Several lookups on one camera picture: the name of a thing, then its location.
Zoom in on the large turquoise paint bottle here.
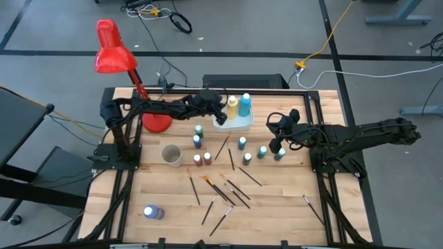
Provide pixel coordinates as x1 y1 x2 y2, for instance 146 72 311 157
237 92 253 118

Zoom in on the black table clamp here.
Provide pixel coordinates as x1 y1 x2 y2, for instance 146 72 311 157
157 76 176 95

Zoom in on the grey desk foot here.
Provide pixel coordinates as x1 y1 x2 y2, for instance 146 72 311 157
399 105 443 117

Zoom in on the large yellow paint bottle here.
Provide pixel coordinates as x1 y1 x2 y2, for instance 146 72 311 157
226 95 239 121

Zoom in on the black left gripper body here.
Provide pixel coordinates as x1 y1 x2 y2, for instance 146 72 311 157
190 89 224 113

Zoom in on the black coiled cable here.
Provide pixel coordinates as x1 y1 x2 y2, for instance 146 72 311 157
168 11 193 35

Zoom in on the beige cup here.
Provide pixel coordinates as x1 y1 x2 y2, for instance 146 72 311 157
161 144 183 168

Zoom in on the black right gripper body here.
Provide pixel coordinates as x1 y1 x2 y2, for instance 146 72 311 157
278 119 307 148

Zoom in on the black computer case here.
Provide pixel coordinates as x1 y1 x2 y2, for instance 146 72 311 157
202 73 290 90

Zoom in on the grey desk leg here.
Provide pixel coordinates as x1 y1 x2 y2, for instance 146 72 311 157
365 0 433 26

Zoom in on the black aluminium table frame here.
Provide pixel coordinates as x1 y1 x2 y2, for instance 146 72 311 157
79 86 383 249

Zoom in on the thin silver-ferrule black paintbrush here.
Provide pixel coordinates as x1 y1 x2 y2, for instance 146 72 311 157
208 205 234 238
201 194 218 226

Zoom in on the black cable bundle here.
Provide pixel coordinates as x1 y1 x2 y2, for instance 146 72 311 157
419 31 443 58

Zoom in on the gold-ferrule black paintbrush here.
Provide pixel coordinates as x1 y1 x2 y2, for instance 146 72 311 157
186 168 201 206
219 173 251 201

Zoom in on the black side cart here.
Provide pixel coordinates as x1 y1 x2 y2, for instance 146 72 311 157
0 86 94 225

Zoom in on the red desk lamp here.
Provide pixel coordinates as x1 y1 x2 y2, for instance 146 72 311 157
94 19 173 134

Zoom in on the white plastic tray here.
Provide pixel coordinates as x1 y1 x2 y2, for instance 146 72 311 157
212 103 255 133

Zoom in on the white cable bundle yellow plug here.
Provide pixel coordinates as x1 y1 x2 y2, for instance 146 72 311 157
125 2 172 21

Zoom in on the yellow power cable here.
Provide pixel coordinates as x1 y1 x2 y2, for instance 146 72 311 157
294 0 357 69

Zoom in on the large purple paint bottle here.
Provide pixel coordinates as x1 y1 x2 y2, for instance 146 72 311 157
143 204 166 221

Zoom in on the white power cable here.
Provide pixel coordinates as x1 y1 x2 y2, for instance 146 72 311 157
296 63 443 90

